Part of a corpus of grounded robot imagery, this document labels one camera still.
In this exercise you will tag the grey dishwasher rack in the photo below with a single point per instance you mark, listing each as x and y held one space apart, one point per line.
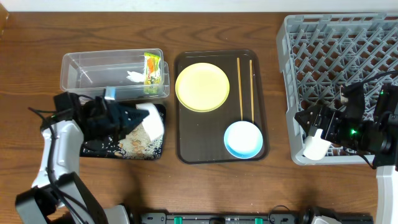
320 52

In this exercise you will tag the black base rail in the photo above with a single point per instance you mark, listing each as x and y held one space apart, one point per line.
280 214

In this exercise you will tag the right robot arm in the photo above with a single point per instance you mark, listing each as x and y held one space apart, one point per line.
379 137

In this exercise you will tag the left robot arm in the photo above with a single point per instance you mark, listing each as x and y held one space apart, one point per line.
58 183

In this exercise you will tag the yellow plate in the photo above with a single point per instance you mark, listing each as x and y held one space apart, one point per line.
202 87

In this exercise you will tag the white tissue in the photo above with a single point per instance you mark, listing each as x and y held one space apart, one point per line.
135 77

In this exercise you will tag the dark brown serving tray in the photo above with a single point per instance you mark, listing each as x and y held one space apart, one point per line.
200 135

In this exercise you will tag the clear plastic bin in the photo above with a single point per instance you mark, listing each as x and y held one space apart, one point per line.
89 73

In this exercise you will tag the right wooden chopstick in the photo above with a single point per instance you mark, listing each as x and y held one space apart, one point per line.
251 90

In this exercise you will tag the food scraps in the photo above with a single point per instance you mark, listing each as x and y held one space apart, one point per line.
136 145

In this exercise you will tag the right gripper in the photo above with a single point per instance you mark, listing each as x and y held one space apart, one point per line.
313 121

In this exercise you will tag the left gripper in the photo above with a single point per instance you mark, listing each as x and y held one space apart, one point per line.
116 119

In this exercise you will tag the black plastic tray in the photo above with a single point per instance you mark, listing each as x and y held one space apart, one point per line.
145 142

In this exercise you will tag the blue bowl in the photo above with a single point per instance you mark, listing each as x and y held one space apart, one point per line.
243 140

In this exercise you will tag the wooden chopstick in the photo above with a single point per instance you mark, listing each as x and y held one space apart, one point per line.
251 90
239 88

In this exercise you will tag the white cup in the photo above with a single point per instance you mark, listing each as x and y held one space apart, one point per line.
316 148

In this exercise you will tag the left wooden chopstick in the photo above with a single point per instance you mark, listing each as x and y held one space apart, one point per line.
239 88

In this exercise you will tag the green yellow snack wrapper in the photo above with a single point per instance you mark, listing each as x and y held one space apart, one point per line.
152 73

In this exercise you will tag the pink bowl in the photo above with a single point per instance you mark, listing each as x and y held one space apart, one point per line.
152 123

